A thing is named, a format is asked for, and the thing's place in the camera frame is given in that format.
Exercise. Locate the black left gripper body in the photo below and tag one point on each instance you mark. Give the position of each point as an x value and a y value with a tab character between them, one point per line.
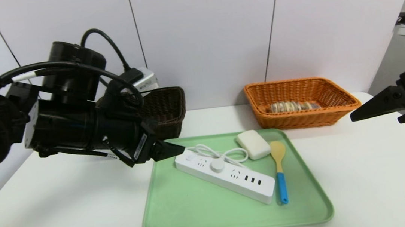
142	147

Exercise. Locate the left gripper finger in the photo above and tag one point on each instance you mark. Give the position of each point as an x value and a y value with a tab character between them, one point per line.
169	151

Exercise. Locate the brown striped bread loaf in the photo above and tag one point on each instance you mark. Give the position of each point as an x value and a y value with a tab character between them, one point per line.
292	106

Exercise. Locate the dark brown wicker basket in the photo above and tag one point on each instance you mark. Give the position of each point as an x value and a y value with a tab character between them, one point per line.
166	109

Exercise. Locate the orange wicker basket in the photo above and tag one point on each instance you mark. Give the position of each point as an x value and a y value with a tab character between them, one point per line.
335	92

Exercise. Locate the light green plastic tray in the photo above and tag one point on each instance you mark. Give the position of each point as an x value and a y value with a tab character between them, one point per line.
183	213

